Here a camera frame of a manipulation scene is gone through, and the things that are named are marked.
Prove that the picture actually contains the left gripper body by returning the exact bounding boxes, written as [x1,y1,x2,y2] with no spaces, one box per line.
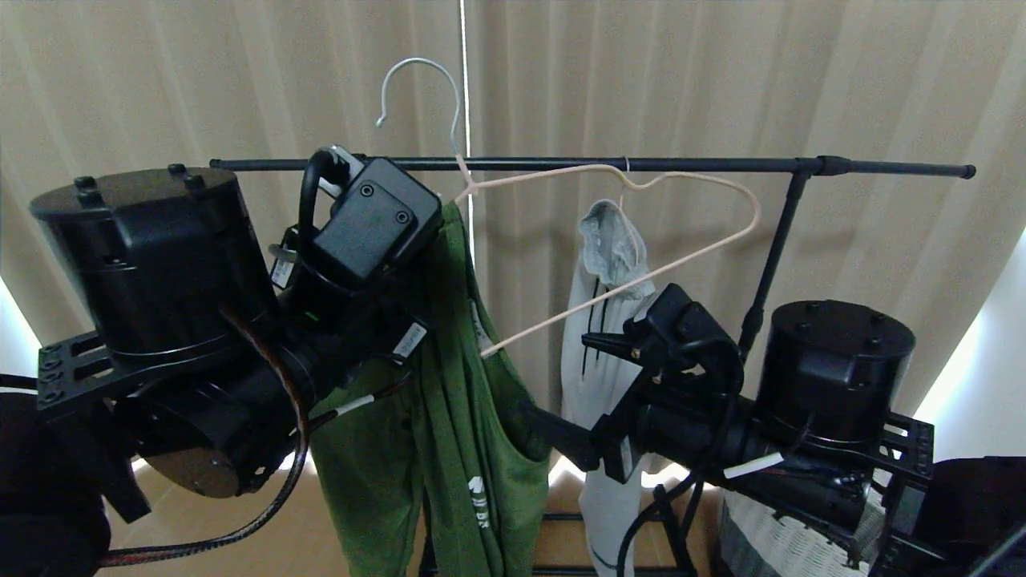
[132,309,430,499]

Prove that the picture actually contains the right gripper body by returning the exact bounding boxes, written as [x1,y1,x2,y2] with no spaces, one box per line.
[593,397,871,534]

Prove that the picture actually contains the pale grey shorts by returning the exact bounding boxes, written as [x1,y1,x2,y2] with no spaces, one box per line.
[559,199,676,577]

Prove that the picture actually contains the green printed garment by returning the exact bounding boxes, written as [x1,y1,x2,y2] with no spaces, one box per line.
[309,200,554,577]

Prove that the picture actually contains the pink clothes hanger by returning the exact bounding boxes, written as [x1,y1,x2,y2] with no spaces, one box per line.
[375,58,761,359]
[613,158,647,269]

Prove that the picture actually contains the white laundry basket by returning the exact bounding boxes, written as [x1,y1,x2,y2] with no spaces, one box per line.
[716,481,891,577]

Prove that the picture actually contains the black clothes rack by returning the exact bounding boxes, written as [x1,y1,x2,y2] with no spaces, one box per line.
[210,155,977,577]

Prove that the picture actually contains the beige curtain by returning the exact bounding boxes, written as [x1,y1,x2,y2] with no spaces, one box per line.
[0,0,1026,482]

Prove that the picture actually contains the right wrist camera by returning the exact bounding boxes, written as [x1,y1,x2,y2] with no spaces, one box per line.
[581,282,745,410]

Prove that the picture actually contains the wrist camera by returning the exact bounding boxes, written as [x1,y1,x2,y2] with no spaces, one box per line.
[271,144,443,321]
[581,282,745,410]

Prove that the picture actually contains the black cable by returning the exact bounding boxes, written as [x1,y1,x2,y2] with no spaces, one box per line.
[297,148,353,257]
[614,337,1026,577]

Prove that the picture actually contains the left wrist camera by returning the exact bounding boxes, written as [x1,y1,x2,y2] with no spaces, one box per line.
[271,144,443,321]

